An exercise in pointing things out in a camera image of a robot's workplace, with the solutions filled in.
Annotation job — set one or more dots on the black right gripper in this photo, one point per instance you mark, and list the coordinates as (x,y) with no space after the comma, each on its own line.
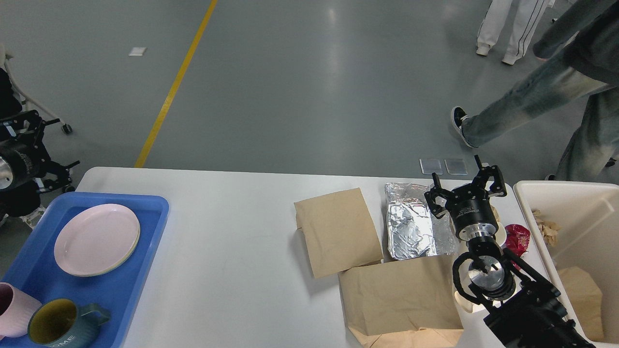
(469,205)

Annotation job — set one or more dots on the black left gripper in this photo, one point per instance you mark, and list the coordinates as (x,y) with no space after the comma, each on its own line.
(20,161)

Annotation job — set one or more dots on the pink plate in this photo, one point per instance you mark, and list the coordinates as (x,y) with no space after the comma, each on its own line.
(71,250)

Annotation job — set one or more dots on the pink ribbed mug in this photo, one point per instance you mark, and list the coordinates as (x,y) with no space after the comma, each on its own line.
(16,310)

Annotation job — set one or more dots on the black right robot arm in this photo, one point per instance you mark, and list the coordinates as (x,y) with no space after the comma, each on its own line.
(523,306)

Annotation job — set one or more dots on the right clear floor plate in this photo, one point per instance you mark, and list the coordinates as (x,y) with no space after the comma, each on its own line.
(456,166)

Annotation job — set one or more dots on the clear floor plate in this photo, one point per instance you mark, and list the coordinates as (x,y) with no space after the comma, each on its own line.
(431,166)
(456,166)

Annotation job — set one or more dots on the left clear floor plate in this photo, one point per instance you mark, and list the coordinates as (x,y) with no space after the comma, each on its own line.
(431,166)

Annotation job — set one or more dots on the aluminium foil tray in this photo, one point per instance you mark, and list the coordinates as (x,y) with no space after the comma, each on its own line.
(412,230)

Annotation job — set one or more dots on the red crumpled wrapper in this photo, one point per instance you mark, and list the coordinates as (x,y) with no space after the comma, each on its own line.
(517,239)

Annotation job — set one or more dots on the crumpled paper scraps in bin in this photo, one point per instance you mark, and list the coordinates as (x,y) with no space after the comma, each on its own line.
(549,229)

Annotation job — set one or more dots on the blue plastic tray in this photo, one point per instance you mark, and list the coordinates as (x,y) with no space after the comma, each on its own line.
(35,271)

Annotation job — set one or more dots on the white plastic bin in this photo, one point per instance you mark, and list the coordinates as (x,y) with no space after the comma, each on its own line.
(589,215)

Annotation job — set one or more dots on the large brown paper bag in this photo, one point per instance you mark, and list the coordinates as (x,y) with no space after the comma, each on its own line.
(402,304)

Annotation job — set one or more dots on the white paper on floor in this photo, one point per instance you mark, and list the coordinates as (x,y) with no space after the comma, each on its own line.
(137,51)

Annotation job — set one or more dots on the yellow plate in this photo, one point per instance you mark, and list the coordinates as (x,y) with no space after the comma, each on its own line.
(110,246)

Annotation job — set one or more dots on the small brown paper bag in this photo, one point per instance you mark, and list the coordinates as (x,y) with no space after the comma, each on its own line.
(339,232)

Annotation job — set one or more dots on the brown bag in bin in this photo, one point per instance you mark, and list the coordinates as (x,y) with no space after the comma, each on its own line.
(586,299)

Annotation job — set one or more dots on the dark teal mug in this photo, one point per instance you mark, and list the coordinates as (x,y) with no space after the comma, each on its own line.
(61,323)

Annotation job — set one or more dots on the person in white striped pants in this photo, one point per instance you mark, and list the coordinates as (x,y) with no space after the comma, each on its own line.
(527,17)

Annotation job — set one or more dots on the person in blue jeans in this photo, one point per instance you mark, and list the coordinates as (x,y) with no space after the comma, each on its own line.
(581,52)

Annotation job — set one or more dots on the grey wheeled frame left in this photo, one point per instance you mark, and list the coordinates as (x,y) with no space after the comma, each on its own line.
(27,101)

